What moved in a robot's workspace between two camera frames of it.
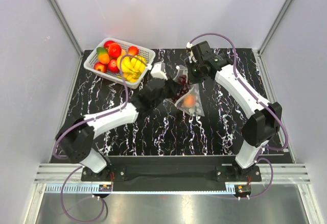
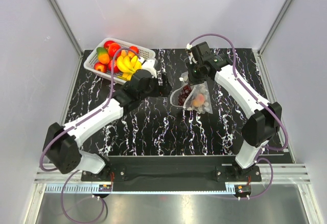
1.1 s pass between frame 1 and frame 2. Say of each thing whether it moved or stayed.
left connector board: stayed
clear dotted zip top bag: moved
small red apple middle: stayed
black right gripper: stayed
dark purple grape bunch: moved
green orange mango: stayed
